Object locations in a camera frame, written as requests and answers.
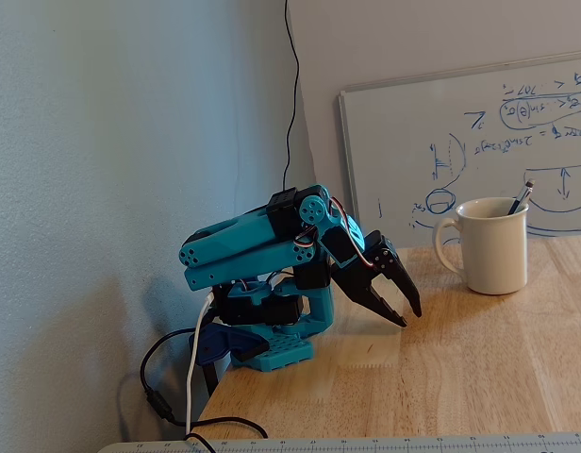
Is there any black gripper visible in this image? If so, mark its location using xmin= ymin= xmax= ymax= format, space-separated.
xmin=330 ymin=229 xmax=423 ymax=328

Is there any dark pen with silver clip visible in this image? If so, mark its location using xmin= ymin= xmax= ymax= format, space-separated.
xmin=506 ymin=178 xmax=536 ymax=216

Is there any cream ceramic mug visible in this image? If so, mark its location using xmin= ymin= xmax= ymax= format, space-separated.
xmin=433 ymin=196 xmax=530 ymax=295

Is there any whiteboard with blue writing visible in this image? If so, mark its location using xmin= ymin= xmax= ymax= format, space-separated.
xmin=337 ymin=50 xmax=581 ymax=251

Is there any translucent gridded cutting mat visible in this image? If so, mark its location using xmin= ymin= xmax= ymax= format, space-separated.
xmin=96 ymin=431 xmax=581 ymax=453

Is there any blue and black bar clamp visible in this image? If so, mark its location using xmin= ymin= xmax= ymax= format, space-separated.
xmin=193 ymin=323 xmax=273 ymax=397

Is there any white cable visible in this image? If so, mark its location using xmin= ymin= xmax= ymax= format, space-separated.
xmin=184 ymin=292 xmax=215 ymax=434

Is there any black cable with ferrite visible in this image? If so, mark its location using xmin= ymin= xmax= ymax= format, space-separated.
xmin=140 ymin=327 xmax=269 ymax=453

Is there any thin black hanging cable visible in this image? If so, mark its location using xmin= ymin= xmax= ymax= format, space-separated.
xmin=281 ymin=0 xmax=301 ymax=191

